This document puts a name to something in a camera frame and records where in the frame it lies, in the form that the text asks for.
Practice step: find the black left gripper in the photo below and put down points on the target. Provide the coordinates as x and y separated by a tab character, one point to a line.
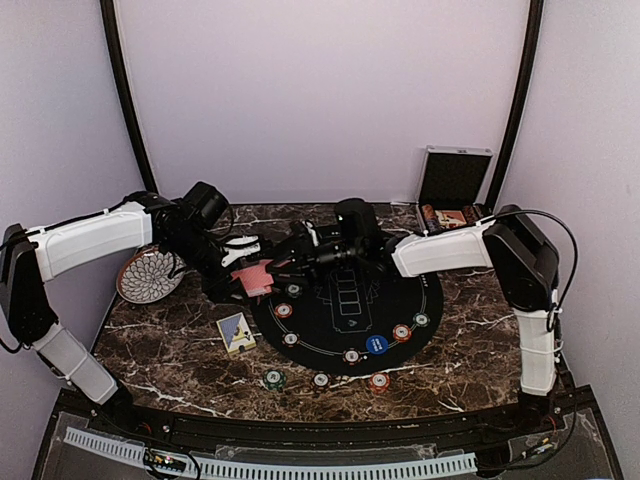
219	293

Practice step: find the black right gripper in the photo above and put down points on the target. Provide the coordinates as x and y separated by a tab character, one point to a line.
305	260

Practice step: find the green chips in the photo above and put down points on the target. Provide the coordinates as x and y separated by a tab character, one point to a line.
294	290

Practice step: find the red back card deck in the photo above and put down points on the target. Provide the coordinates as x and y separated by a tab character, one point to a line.
255	280

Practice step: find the red 5 chips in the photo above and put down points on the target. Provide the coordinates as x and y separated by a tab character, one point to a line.
402	333
283	310

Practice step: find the green chips mat edge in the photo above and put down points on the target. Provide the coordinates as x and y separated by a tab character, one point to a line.
421	319

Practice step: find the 100 chips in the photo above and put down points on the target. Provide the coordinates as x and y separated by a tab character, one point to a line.
351	356

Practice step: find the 100 chips mat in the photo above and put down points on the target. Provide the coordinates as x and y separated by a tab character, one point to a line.
290	339

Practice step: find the red 5 chip stack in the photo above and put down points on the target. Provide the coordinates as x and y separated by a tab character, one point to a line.
379	382

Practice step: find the black orange 100 chip stack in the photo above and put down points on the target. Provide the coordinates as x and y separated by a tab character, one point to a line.
321	381

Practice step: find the green chip stack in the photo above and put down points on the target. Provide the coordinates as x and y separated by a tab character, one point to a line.
274	380

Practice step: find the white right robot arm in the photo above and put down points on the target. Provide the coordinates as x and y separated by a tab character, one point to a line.
524	260

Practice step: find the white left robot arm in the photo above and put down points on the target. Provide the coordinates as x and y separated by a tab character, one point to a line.
32	257

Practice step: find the floral ceramic plate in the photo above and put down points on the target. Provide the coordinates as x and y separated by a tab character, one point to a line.
150	276

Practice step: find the round black poker mat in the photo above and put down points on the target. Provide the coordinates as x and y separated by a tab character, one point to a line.
345	308

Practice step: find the purple 500 chip roll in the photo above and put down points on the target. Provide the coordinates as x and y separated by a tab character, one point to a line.
433	226

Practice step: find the boxed card deck in case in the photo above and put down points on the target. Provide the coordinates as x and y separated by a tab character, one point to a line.
449	219

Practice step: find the blue small blind button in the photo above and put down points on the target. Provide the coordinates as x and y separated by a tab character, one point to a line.
377	344

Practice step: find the yellow card box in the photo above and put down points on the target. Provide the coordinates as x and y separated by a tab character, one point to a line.
236	334

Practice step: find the aluminium poker case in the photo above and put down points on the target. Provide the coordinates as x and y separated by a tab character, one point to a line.
452	178

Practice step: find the wrapped brown 100 chip roll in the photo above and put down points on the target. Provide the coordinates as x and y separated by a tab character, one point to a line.
473	213

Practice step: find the black frame post left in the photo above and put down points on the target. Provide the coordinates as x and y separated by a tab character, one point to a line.
124	92

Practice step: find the black frame post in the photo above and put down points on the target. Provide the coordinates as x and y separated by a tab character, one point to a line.
525	70
124	92

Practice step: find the white cable duct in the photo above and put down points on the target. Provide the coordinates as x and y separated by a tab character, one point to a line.
194	466

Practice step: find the black frame post right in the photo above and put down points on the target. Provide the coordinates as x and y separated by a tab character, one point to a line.
525	70

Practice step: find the black front table rail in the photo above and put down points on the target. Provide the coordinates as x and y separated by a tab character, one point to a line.
484	429

